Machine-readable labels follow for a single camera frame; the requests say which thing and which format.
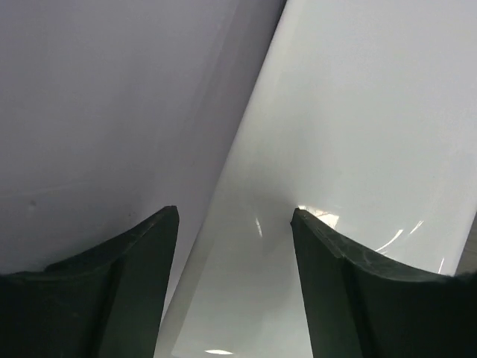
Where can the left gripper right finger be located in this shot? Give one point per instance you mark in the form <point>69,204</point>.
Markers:
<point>360,303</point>

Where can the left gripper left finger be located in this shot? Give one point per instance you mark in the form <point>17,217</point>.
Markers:
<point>104,302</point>

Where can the white plastic tub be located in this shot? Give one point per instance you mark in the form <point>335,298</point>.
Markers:
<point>364,115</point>

